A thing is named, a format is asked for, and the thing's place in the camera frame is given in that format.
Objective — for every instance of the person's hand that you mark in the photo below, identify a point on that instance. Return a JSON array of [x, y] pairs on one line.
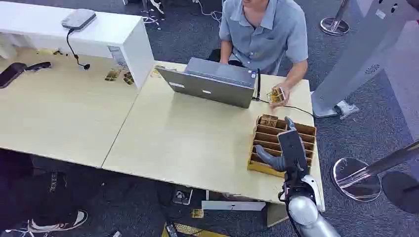
[[281, 96]]

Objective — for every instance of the yellow card on floor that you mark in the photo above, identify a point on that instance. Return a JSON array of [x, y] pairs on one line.
[[197, 213]]

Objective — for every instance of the grey laptop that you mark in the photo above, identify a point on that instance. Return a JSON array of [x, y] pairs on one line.
[[212, 83]]

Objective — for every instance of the steel stanchion base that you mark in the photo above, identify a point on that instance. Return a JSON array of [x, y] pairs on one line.
[[334, 24]]

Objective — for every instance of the black and white shoe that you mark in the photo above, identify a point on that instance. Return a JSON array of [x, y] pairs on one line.
[[59, 223]]

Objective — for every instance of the steel stanchion with round base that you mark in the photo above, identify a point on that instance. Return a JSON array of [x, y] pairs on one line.
[[366, 173]]

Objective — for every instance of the black handheld device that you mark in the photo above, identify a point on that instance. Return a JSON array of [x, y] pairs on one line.
[[16, 72]]

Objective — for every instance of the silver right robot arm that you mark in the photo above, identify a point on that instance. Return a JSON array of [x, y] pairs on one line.
[[302, 202]]

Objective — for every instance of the stack of yellow cards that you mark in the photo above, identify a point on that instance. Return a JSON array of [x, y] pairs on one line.
[[275, 95]]

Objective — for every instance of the person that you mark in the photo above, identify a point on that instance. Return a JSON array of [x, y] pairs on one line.
[[265, 36]]

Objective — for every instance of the grey flat device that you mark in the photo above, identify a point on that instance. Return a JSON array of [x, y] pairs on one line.
[[79, 19]]

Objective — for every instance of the white cabinet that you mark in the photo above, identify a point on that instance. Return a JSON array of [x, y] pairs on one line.
[[82, 36]]

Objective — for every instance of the white standing panel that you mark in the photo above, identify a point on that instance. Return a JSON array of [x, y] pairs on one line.
[[360, 55]]

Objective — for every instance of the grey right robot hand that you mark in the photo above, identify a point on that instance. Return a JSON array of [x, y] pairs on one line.
[[291, 147]]

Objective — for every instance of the yellow cards in box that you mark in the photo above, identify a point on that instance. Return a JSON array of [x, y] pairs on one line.
[[268, 120]]

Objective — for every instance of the wooden card box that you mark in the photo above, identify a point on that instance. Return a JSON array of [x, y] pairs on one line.
[[271, 137]]

